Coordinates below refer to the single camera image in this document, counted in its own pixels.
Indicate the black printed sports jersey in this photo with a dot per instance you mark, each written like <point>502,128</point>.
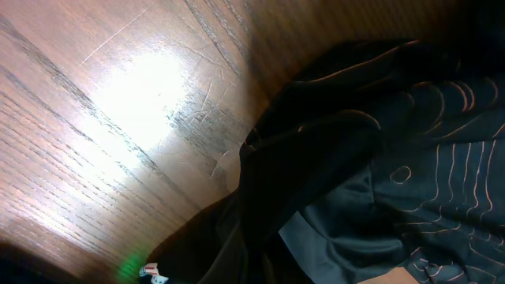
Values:
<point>377,156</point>

